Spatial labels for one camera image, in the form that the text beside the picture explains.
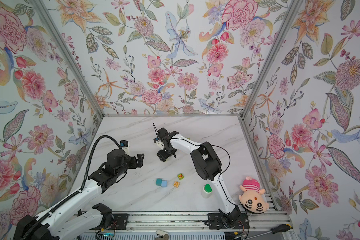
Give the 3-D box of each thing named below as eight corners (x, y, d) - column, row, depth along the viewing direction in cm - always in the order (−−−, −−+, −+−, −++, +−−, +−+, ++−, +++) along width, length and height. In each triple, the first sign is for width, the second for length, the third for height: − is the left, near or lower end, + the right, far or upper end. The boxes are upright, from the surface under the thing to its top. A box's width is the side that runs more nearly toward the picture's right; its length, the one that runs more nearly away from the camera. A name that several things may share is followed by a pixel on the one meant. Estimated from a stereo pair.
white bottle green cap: (201, 198, 84) (203, 191, 75) (200, 190, 86) (203, 183, 78) (209, 198, 84) (212, 191, 75) (208, 190, 86) (211, 183, 78)
